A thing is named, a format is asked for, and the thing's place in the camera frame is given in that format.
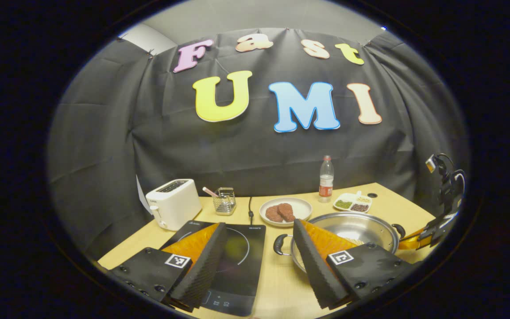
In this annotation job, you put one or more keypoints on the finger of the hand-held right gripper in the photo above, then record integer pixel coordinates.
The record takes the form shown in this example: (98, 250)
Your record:
(432, 232)

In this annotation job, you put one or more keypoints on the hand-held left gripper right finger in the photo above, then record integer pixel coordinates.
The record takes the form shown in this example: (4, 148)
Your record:
(314, 270)

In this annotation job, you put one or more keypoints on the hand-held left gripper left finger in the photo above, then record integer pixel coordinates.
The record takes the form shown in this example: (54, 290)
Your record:
(208, 266)

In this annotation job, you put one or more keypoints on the black induction cooktop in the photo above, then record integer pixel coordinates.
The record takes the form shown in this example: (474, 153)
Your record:
(244, 266)

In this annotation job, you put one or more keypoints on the white round plate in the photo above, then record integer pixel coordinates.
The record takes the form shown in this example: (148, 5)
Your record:
(301, 208)

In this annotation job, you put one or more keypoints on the brown meat patty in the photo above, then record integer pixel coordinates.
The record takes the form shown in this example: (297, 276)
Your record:
(287, 212)
(273, 214)

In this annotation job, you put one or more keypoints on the white toaster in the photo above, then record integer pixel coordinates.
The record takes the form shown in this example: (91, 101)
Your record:
(173, 204)

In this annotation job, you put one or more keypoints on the pink-tipped white stick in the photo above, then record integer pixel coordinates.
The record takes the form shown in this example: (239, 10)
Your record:
(209, 191)

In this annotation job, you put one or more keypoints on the white divided dish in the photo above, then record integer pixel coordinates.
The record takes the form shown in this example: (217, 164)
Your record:
(352, 204)

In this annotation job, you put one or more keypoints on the clear plastic bottle red label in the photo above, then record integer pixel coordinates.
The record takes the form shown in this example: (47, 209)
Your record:
(326, 181)

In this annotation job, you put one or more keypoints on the white sheet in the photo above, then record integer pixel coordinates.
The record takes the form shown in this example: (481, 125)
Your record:
(142, 199)

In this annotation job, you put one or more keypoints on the black backdrop cloth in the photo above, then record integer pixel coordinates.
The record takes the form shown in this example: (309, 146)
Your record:
(246, 155)

